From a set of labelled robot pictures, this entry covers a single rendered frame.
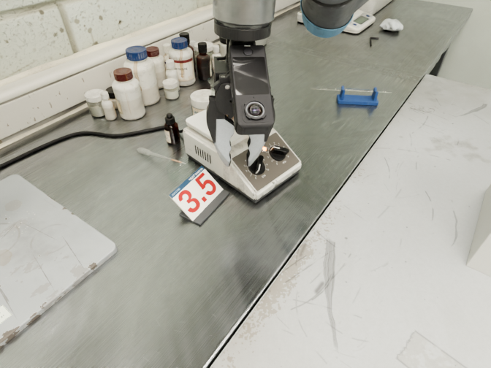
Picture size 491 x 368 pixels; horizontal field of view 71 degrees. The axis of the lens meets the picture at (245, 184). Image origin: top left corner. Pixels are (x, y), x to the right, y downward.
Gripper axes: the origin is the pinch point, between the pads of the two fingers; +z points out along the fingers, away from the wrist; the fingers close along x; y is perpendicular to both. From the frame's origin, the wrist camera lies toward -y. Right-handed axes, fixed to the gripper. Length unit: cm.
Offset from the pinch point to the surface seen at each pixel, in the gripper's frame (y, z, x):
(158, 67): 46.1, 3.4, 16.7
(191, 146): 13.2, 5.8, 8.0
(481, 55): 102, 19, -120
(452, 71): 108, 29, -114
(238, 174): 3.0, 5.0, -0.4
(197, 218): -2.4, 9.8, 6.8
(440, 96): 35, 6, -56
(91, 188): 7.6, 10.9, 26.4
